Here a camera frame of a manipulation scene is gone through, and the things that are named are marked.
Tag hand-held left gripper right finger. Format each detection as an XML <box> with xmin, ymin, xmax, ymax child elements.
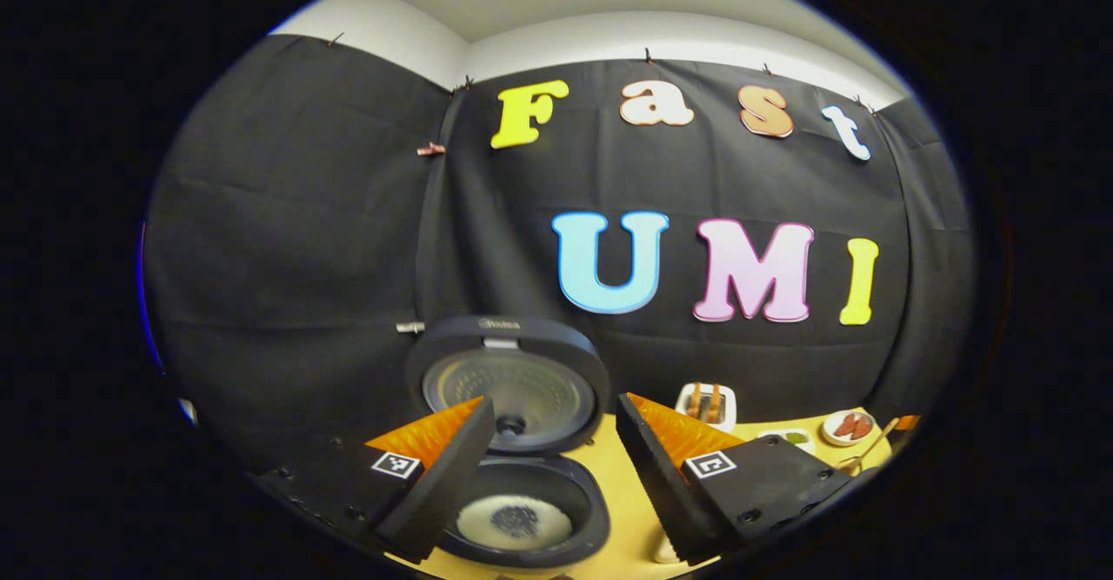
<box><xmin>616</xmin><ymin>393</ymin><xmax>857</xmax><ymax>565</ymax></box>

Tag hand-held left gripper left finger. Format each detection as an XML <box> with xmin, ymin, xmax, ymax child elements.
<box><xmin>252</xmin><ymin>396</ymin><xmax>497</xmax><ymax>563</ymax></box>

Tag white rice grains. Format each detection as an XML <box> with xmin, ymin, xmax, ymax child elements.
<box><xmin>457</xmin><ymin>495</ymin><xmax>575</xmax><ymax>551</ymax></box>

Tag dark grey rice cooker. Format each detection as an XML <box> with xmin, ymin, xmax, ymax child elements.
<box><xmin>405</xmin><ymin>316</ymin><xmax>612</xmax><ymax>570</ymax></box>

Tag white round plate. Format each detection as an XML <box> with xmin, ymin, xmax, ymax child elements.
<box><xmin>821</xmin><ymin>410</ymin><xmax>876</xmax><ymax>448</ymax></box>

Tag white toaster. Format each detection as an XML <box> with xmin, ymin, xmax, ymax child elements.
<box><xmin>675</xmin><ymin>382</ymin><xmax>738</xmax><ymax>433</ymax></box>

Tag white divided dish of beans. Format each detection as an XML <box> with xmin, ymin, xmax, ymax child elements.
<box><xmin>756</xmin><ymin>428</ymin><xmax>816</xmax><ymax>456</ymax></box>

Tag black backdrop cloth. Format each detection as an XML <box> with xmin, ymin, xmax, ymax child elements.
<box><xmin>143</xmin><ymin>34</ymin><xmax>975</xmax><ymax>477</ymax></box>

